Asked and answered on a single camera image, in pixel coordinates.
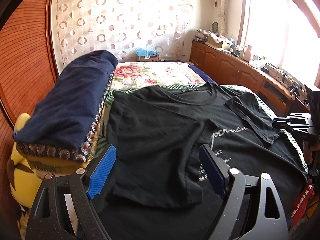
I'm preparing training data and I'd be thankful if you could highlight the folded navy blue blanket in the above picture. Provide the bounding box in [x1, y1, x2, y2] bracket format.
[12, 50, 118, 163]

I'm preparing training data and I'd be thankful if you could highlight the cardboard box on cabinet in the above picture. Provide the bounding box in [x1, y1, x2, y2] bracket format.
[207, 32, 232, 50]

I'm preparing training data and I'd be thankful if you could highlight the black printed t-shirt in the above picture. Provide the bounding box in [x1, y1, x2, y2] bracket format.
[96, 82, 308, 239]

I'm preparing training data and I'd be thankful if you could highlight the small black tripod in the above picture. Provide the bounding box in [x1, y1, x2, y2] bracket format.
[289, 82, 302, 98]

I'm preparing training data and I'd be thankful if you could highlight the window with wooden frame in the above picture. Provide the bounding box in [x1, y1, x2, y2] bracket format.
[241, 0, 319, 85]

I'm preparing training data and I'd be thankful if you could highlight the floral quilt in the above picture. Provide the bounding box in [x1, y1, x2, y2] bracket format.
[110, 61, 214, 92]

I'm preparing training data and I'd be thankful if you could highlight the palm leaf print bedsheet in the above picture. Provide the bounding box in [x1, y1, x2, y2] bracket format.
[96, 84, 311, 171]

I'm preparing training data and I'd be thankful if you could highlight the long wooden side cabinet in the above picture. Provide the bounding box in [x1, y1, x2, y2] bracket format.
[190, 41, 309, 116]

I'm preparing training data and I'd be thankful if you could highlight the person right hand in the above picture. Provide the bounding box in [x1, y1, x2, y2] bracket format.
[303, 141, 320, 165]

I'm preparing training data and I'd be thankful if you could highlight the red bag beside bed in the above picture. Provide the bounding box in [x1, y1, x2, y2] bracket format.
[291, 179, 315, 226]

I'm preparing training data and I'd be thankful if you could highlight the beige window side curtain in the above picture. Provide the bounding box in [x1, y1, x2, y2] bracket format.
[216, 0, 228, 35]

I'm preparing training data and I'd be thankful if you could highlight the circle patterned sheer curtain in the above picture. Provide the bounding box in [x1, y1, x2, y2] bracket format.
[52, 0, 193, 70]

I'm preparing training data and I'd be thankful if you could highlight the box with blue cloth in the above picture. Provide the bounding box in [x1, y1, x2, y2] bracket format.
[136, 48, 159, 62]

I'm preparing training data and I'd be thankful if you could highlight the yellow plush toy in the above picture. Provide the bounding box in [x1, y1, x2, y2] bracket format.
[6, 113, 89, 233]

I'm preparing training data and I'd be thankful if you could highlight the pink thermos jug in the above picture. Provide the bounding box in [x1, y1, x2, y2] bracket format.
[243, 45, 252, 62]

